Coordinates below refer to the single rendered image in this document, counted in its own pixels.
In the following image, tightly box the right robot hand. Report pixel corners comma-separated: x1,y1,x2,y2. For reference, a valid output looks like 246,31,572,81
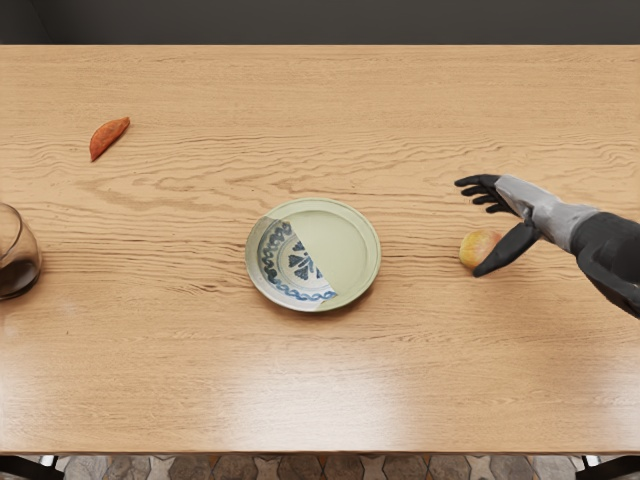
453,173,600,279

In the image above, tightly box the wine glass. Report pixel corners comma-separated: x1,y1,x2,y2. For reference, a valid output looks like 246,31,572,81
0,202,42,302

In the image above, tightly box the pale green patterned plate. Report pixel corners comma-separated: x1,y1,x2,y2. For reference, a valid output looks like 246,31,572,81
244,196,382,313

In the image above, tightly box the orange fruit slice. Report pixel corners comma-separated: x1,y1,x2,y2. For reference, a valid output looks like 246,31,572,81
89,116,131,163

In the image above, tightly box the yellow-red apple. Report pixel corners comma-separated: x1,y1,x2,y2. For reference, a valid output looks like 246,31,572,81
458,228,503,272

